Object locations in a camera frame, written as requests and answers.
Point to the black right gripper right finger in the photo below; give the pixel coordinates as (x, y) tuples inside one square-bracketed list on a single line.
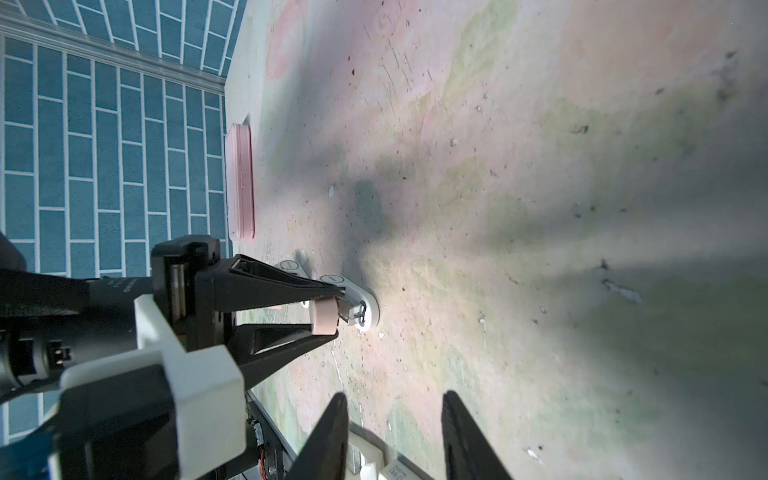
[(468, 454)]

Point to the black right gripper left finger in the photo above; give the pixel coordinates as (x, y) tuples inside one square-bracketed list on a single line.
[(324, 454)]

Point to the pink white stapler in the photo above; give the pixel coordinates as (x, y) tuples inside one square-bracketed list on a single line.
[(356, 306)]

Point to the pink phone case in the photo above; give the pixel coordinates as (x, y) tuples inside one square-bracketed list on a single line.
[(239, 177)]

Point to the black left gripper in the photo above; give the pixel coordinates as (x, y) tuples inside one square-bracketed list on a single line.
[(51, 323)]

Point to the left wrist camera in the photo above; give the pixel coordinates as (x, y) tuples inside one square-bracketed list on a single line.
[(158, 412)]

